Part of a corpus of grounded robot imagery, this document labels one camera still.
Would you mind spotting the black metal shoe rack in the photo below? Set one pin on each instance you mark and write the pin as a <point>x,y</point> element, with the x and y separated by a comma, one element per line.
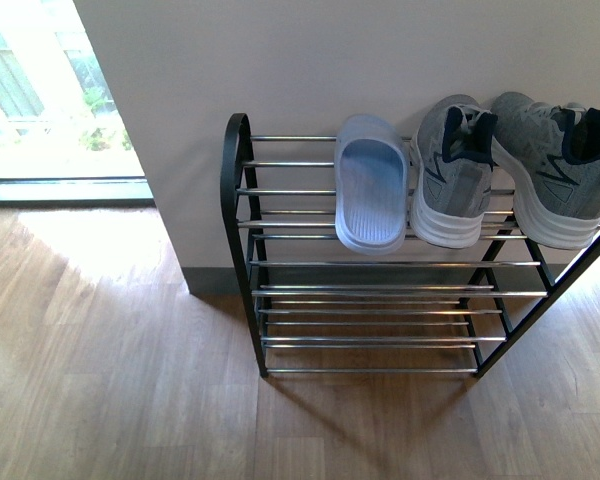
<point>426,311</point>

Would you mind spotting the white slide sandal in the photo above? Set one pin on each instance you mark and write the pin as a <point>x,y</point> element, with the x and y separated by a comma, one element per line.
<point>371,179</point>

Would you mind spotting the grey sneaker with blue lining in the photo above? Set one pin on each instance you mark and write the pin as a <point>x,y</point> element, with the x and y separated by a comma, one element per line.
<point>552,153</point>

